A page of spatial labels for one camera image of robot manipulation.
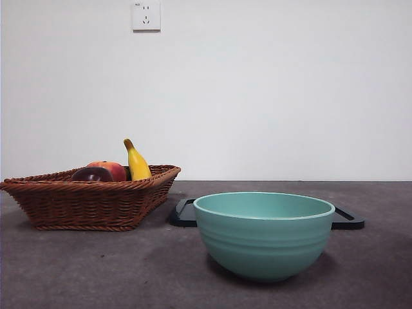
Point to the yellow banana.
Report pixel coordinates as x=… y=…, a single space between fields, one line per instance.
x=137 y=165

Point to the white wall socket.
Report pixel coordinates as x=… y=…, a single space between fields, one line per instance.
x=146 y=17

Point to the black rectangular tray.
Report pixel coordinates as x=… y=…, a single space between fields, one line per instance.
x=183 y=216

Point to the red orange peach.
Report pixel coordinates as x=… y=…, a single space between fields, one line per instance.
x=117 y=170

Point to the teal ribbed bowl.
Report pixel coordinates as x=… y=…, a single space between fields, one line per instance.
x=264 y=244

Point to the brown wicker basket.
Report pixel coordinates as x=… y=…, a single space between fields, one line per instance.
x=87 y=206

